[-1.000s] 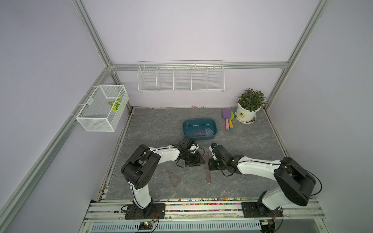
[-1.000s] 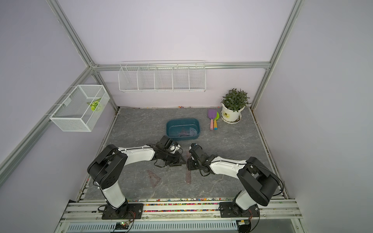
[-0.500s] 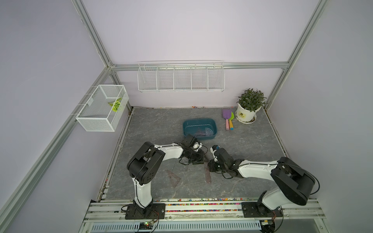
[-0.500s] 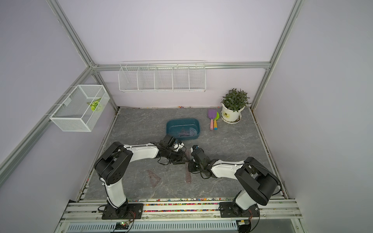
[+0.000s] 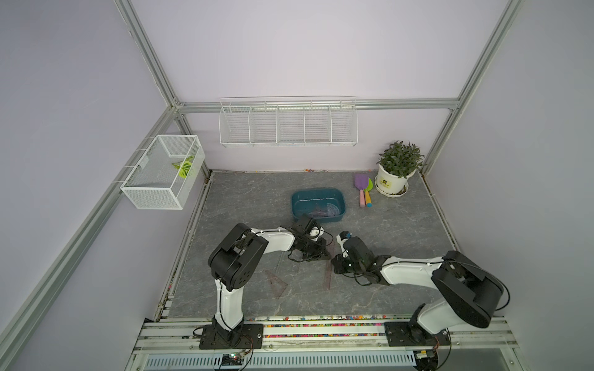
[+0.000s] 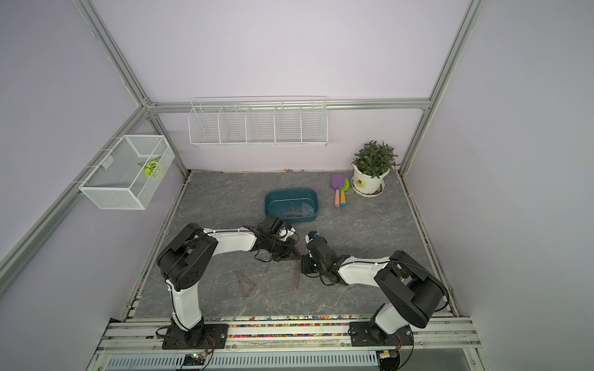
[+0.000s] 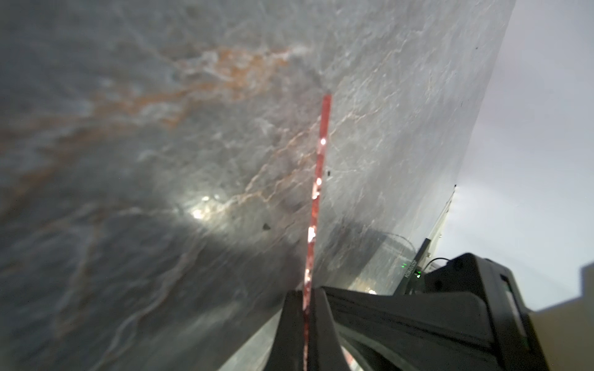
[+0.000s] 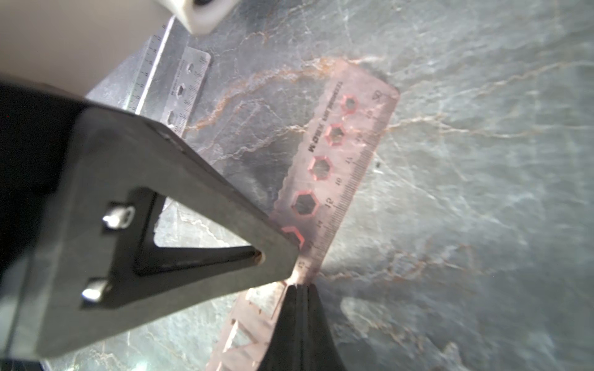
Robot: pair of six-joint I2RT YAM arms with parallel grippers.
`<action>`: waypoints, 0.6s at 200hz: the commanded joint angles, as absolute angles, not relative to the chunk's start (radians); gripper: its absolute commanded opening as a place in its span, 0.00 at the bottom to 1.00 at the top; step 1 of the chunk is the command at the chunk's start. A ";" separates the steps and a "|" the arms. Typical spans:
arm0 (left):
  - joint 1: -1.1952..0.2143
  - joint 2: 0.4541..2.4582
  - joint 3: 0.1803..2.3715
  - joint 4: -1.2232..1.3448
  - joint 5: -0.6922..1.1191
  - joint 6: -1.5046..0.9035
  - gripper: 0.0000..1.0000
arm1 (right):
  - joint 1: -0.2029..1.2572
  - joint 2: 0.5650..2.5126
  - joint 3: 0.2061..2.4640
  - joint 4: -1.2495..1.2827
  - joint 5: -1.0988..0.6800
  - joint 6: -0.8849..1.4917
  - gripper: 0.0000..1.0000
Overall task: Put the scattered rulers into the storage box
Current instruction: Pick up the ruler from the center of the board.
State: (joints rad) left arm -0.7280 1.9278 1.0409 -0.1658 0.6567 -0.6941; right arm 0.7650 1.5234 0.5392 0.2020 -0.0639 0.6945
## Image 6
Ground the long pink straight ruler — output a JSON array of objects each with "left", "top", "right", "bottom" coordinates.
[{"left": 291, "top": 244, "right": 307, "bottom": 291}]

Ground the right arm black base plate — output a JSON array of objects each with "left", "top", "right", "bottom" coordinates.
[{"left": 347, "top": 322, "right": 414, "bottom": 348}]

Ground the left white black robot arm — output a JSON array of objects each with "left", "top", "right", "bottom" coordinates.
[{"left": 156, "top": 217, "right": 299, "bottom": 332}]

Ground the green leaf toy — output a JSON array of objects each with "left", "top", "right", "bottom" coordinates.
[{"left": 139, "top": 156, "right": 162, "bottom": 179}]

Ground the teal plastic storage box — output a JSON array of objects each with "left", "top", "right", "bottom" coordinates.
[{"left": 265, "top": 188, "right": 320, "bottom": 224}]

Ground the green circuit board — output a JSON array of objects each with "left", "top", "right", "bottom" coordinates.
[{"left": 183, "top": 353, "right": 208, "bottom": 367}]

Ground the clear blue protractor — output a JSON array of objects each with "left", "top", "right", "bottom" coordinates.
[{"left": 299, "top": 203, "right": 316, "bottom": 218}]

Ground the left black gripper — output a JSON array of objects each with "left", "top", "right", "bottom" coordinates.
[{"left": 265, "top": 234, "right": 301, "bottom": 261}]

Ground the pink triangle ruler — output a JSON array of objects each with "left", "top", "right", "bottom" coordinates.
[
  {"left": 233, "top": 270, "right": 257, "bottom": 298},
  {"left": 283, "top": 203, "right": 301, "bottom": 219}
]

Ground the potted green plant white pot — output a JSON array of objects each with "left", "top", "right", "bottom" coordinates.
[{"left": 352, "top": 141, "right": 398, "bottom": 197}]

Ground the purple toy shovel pink handle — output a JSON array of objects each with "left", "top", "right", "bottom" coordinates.
[{"left": 330, "top": 173, "right": 346, "bottom": 208}]

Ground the long white wire wall basket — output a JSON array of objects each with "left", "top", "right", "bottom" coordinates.
[{"left": 188, "top": 96, "right": 329, "bottom": 147}]

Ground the aluminium rail frame front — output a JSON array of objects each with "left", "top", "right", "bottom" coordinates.
[{"left": 88, "top": 315, "right": 490, "bottom": 370}]

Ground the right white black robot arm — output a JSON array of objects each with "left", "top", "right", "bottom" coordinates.
[{"left": 302, "top": 231, "right": 450, "bottom": 335}]

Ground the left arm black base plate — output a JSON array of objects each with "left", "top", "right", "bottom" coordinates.
[{"left": 162, "top": 323, "right": 229, "bottom": 350}]

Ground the white mesh side basket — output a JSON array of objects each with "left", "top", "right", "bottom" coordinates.
[{"left": 79, "top": 134, "right": 175, "bottom": 210}]

